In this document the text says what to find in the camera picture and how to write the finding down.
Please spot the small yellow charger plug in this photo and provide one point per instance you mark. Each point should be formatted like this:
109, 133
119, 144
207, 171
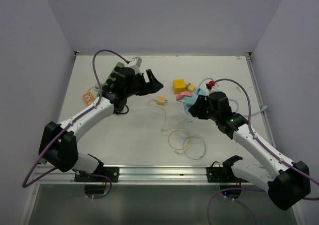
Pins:
161, 101

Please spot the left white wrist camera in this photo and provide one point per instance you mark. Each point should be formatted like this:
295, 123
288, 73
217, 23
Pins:
135, 64

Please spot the pale yellow plug adapter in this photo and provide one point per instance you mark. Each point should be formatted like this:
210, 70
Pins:
190, 87

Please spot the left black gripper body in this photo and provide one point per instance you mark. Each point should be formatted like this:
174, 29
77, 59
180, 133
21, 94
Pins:
141, 88

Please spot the blue plug adapter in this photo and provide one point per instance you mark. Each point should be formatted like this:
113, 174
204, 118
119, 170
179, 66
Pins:
201, 92

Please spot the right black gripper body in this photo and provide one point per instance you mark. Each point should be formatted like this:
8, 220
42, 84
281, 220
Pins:
203, 110

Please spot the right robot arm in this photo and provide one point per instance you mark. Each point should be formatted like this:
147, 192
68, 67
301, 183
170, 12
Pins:
285, 181

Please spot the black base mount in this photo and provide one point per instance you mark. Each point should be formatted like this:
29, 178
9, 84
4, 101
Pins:
100, 175
221, 173

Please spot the yellow cube socket adapter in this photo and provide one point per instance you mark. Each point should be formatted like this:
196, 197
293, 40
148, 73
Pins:
179, 86

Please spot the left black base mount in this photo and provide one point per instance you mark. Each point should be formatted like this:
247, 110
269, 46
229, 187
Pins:
100, 175

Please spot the pink rounded plug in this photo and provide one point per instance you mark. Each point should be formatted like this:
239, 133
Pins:
180, 97

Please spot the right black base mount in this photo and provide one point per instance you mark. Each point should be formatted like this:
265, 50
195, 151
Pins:
221, 173

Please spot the small blue charger plug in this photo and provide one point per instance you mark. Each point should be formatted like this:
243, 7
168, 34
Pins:
189, 101

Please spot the aluminium rail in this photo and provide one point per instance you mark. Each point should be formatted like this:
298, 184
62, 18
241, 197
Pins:
144, 175

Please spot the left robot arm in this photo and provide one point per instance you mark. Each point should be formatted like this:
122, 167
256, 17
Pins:
59, 141

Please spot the green power strip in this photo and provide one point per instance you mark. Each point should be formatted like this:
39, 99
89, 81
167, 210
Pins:
111, 78

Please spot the orange power strip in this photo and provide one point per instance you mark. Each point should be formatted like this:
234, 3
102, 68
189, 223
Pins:
88, 98

